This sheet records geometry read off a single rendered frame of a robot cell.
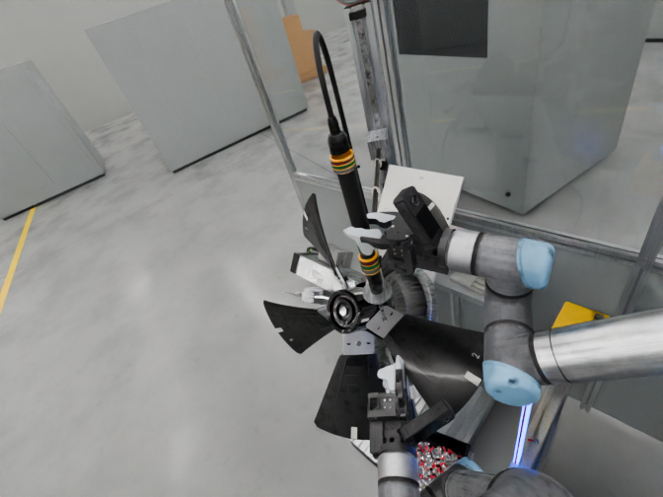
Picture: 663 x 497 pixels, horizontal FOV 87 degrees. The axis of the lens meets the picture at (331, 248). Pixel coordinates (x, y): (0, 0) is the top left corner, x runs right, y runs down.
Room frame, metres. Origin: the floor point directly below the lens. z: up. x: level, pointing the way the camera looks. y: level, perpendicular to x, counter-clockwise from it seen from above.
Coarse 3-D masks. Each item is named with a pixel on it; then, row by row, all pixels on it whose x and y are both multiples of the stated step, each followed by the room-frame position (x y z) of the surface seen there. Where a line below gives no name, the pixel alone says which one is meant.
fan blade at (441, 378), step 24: (408, 336) 0.51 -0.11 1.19; (432, 336) 0.49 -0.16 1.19; (456, 336) 0.47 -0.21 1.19; (480, 336) 0.45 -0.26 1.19; (408, 360) 0.45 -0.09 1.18; (432, 360) 0.43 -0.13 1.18; (456, 360) 0.42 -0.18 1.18; (480, 360) 0.40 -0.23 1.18; (432, 384) 0.39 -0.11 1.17; (456, 384) 0.37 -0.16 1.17; (456, 408) 0.33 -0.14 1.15
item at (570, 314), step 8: (568, 304) 0.52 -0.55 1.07; (560, 312) 0.51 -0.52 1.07; (568, 312) 0.50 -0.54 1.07; (576, 312) 0.49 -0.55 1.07; (584, 312) 0.49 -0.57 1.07; (592, 312) 0.48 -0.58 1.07; (560, 320) 0.48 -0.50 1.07; (568, 320) 0.48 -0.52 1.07; (576, 320) 0.47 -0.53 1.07; (584, 320) 0.46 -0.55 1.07
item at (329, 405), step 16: (336, 368) 0.56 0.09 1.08; (352, 368) 0.55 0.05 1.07; (368, 368) 0.54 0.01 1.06; (336, 384) 0.54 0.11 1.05; (352, 384) 0.52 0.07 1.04; (368, 384) 0.52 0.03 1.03; (336, 400) 0.51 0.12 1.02; (352, 400) 0.50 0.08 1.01; (320, 416) 0.50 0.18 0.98; (336, 416) 0.48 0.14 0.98; (352, 416) 0.47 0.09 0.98; (336, 432) 0.46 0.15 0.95
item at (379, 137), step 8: (376, 128) 1.20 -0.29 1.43; (384, 128) 1.19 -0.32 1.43; (368, 136) 1.17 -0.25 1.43; (376, 136) 1.15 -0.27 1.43; (384, 136) 1.13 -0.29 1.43; (368, 144) 1.13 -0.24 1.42; (376, 144) 1.12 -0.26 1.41; (384, 144) 1.11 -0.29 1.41; (376, 152) 1.12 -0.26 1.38; (384, 152) 1.11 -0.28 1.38
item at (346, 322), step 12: (348, 288) 0.67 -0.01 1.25; (360, 288) 0.67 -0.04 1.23; (336, 300) 0.66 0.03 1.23; (348, 300) 0.63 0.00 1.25; (360, 300) 0.62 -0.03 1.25; (336, 312) 0.64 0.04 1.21; (348, 312) 0.62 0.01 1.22; (360, 312) 0.59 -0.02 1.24; (372, 312) 0.61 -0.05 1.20; (336, 324) 0.62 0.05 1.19; (348, 324) 0.60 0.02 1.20; (360, 324) 0.58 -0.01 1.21
